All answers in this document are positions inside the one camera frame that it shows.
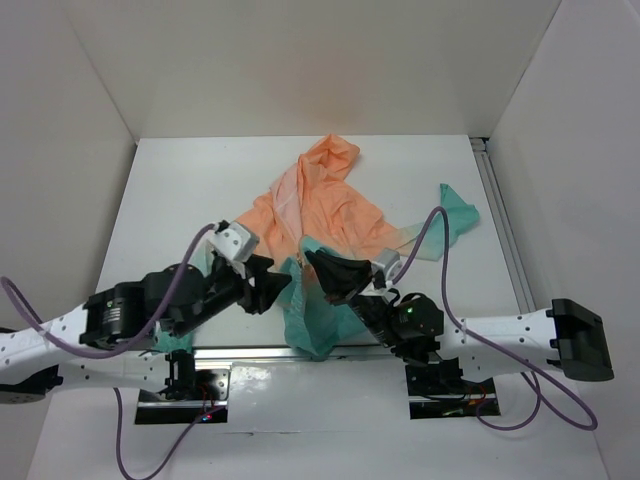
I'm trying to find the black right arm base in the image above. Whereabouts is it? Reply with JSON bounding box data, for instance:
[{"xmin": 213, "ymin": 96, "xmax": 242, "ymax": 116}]
[{"xmin": 405, "ymin": 360, "xmax": 501, "ymax": 420}]

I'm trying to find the aluminium rail right table edge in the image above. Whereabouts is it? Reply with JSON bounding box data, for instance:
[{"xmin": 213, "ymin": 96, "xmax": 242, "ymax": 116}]
[{"xmin": 469, "ymin": 135, "xmax": 550, "ymax": 354}]

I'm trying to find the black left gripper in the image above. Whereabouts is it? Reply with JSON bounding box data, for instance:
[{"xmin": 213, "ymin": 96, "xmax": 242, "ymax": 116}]
[{"xmin": 173, "ymin": 253, "xmax": 295, "ymax": 338}]

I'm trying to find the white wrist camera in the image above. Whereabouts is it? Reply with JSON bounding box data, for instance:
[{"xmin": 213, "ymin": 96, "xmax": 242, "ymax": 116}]
[
  {"xmin": 207, "ymin": 221, "xmax": 260, "ymax": 263},
  {"xmin": 371, "ymin": 248, "xmax": 402, "ymax": 291}
]

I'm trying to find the orange and teal jacket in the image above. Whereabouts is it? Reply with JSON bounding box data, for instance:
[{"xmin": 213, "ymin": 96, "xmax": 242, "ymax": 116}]
[{"xmin": 149, "ymin": 132, "xmax": 482, "ymax": 362}]

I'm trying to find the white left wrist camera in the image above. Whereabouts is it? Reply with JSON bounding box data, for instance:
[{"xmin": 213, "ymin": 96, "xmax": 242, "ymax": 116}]
[{"xmin": 207, "ymin": 221, "xmax": 260, "ymax": 263}]

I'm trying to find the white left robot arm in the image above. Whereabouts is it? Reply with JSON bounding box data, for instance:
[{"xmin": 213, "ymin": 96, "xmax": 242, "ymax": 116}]
[{"xmin": 1, "ymin": 255, "xmax": 291, "ymax": 404}]

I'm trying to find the aluminium rail front table edge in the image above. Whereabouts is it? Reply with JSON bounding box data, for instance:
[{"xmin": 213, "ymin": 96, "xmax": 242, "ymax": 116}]
[{"xmin": 194, "ymin": 345, "xmax": 392, "ymax": 362}]

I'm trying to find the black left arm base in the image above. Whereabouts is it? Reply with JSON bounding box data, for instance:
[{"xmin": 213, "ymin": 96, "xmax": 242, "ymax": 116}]
[{"xmin": 135, "ymin": 350, "xmax": 231, "ymax": 425}]

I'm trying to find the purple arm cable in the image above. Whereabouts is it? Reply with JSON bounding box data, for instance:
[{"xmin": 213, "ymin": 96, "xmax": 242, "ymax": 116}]
[
  {"xmin": 387, "ymin": 206, "xmax": 599, "ymax": 431},
  {"xmin": 0, "ymin": 222, "xmax": 224, "ymax": 480}
]

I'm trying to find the aluminium rail table edge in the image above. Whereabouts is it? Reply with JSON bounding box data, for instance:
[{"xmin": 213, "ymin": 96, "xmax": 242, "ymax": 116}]
[
  {"xmin": 194, "ymin": 345, "xmax": 392, "ymax": 362},
  {"xmin": 469, "ymin": 135, "xmax": 550, "ymax": 354}
]

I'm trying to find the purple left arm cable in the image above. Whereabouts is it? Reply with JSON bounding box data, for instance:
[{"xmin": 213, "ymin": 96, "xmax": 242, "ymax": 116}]
[{"xmin": 0, "ymin": 222, "xmax": 224, "ymax": 480}]

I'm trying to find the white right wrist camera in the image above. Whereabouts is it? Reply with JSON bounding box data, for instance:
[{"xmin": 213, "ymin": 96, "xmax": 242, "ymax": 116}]
[{"xmin": 371, "ymin": 248, "xmax": 402, "ymax": 291}]

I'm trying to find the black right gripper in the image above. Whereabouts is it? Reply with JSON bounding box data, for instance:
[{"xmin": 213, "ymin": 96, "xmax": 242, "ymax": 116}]
[{"xmin": 306, "ymin": 246, "xmax": 400, "ymax": 346}]

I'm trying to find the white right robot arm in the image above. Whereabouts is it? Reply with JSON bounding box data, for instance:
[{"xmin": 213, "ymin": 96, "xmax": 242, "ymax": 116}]
[{"xmin": 306, "ymin": 249, "xmax": 614, "ymax": 392}]

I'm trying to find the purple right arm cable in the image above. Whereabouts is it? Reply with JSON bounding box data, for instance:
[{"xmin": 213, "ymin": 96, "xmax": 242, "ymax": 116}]
[{"xmin": 387, "ymin": 206, "xmax": 599, "ymax": 431}]

